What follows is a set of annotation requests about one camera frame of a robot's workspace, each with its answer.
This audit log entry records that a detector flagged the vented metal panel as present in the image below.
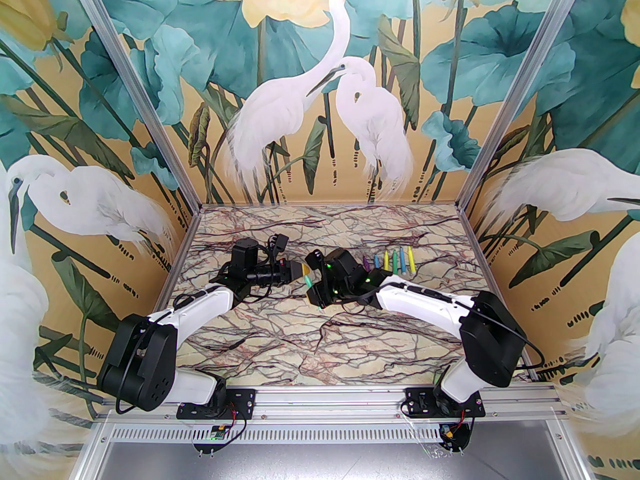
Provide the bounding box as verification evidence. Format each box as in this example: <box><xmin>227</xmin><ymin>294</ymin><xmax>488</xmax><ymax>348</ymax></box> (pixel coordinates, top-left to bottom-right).
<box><xmin>75</xmin><ymin>422</ymin><xmax>591</xmax><ymax>480</ymax></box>

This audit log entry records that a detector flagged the aluminium frame rail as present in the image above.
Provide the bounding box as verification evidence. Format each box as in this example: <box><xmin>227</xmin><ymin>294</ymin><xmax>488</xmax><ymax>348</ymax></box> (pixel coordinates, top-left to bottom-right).
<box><xmin>95</xmin><ymin>385</ymin><xmax>571</xmax><ymax>423</ymax></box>

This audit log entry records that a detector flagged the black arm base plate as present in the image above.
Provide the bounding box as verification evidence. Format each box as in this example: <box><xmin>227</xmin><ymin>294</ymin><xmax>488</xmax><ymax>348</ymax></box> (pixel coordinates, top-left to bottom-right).
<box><xmin>404</xmin><ymin>387</ymin><xmax>487</xmax><ymax>419</ymax></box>
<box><xmin>176</xmin><ymin>388</ymin><xmax>257</xmax><ymax>420</ymax></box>

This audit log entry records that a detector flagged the red and black wire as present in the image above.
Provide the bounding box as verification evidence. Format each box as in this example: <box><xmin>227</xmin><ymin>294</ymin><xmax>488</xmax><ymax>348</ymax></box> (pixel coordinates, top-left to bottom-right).
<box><xmin>450</xmin><ymin>408</ymin><xmax>477</xmax><ymax>439</ymax></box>
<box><xmin>225</xmin><ymin>402</ymin><xmax>247</xmax><ymax>441</ymax></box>

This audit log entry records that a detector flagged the aluminium corner post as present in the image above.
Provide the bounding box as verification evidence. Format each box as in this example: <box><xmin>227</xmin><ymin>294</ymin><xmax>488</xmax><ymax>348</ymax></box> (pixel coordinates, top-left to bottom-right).
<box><xmin>456</xmin><ymin>0</ymin><xmax>595</xmax><ymax>209</ymax></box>
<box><xmin>64</xmin><ymin>0</ymin><xmax>203</xmax><ymax>209</ymax></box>

